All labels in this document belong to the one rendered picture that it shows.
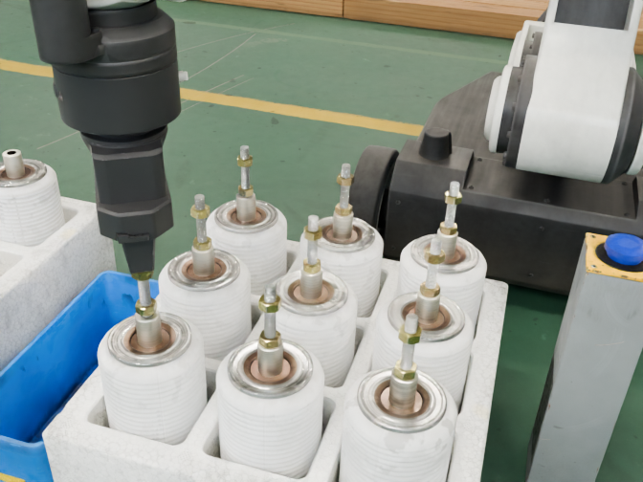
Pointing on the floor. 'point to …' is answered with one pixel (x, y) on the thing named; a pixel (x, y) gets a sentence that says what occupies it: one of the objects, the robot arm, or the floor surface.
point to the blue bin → (57, 371)
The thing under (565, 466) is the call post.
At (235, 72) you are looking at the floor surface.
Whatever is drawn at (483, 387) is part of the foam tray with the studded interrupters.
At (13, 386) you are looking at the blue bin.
